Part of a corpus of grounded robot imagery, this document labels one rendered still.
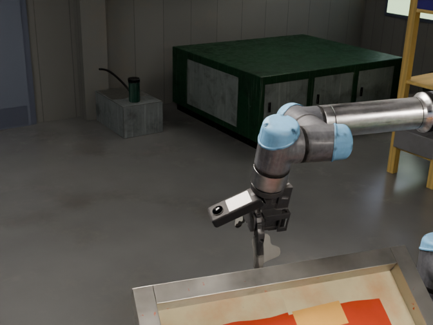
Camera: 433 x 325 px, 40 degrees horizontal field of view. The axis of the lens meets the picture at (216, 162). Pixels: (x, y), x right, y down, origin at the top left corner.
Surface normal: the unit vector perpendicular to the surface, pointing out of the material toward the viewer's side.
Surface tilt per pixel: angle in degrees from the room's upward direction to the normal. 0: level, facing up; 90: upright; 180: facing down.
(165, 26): 90
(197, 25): 90
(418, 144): 90
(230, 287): 32
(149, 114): 90
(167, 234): 0
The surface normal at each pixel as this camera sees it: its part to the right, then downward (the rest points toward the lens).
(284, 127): 0.11, -0.79
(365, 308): 0.18, -0.60
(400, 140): -0.80, 0.21
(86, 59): 0.55, 0.32
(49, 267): 0.02, -0.93
